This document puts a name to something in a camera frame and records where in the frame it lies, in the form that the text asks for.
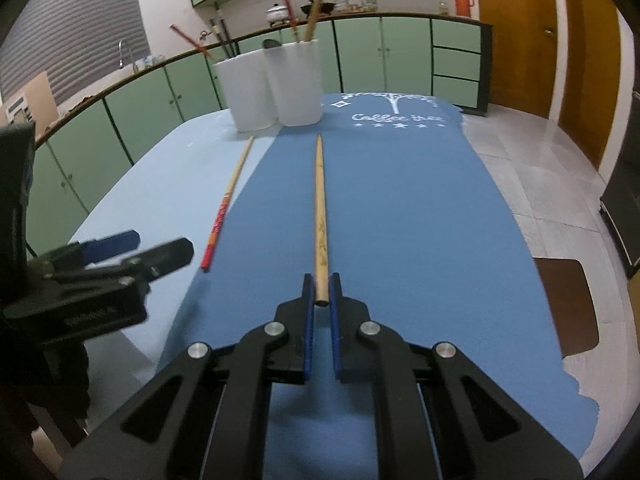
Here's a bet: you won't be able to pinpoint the bamboo chopstick in right cup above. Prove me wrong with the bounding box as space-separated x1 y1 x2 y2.
304 0 323 42

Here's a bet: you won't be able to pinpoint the green kitchen base cabinets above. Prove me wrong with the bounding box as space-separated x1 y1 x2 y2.
26 13 494 255

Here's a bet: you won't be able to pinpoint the brown wooden stool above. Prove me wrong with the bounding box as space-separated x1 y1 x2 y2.
534 258 600 358

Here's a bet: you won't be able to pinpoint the red chopstick in right cup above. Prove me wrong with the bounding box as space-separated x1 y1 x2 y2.
283 0 300 42

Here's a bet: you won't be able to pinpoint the black oven rack appliance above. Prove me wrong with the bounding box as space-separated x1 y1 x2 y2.
600 90 640 278

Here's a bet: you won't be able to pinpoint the white utensil holder cup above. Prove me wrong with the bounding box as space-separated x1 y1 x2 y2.
264 40 323 127
215 49 278 132

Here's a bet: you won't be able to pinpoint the red-ended bamboo chopstick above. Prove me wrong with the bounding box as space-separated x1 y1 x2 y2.
200 136 254 272

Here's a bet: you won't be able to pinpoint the grey window blind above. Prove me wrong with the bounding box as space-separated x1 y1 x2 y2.
1 0 150 103

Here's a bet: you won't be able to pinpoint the orange thermos flask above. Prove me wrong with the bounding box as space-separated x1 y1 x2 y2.
454 0 475 18

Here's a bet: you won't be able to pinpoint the brown wooden door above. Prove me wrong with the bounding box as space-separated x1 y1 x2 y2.
480 0 558 118
560 0 620 166

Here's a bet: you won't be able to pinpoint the red chopstick in cup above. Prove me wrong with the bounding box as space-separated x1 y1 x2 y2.
283 0 300 42
169 24 215 62

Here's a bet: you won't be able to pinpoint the dark blue table mat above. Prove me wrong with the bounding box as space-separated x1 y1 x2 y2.
160 92 599 456

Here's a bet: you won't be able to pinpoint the black chopstick in holder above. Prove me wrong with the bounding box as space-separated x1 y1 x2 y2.
209 2 236 58

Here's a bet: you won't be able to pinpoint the plain-ended bamboo chopstick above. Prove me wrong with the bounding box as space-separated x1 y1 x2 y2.
314 134 330 307

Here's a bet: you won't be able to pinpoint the red chopstick in left cup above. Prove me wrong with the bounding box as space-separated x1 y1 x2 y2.
169 24 215 62

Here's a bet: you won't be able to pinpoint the cardboard box with label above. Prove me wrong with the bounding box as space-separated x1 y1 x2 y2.
1 72 58 140

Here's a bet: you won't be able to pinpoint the black spoon in holder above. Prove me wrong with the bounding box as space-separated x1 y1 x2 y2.
262 38 281 49

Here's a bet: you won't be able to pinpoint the white utensil holder left cup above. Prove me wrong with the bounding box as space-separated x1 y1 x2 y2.
215 49 278 132

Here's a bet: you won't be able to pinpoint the black wok on stove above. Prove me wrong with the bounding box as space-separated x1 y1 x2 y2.
299 0 338 19

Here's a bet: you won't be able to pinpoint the white cooking pot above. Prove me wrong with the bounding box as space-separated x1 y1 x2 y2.
266 3 290 27

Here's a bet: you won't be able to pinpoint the white utensil holder right cup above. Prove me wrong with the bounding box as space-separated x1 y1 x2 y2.
264 40 323 127

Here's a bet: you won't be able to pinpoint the chrome sink faucet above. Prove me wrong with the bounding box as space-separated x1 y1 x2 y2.
118 39 139 74

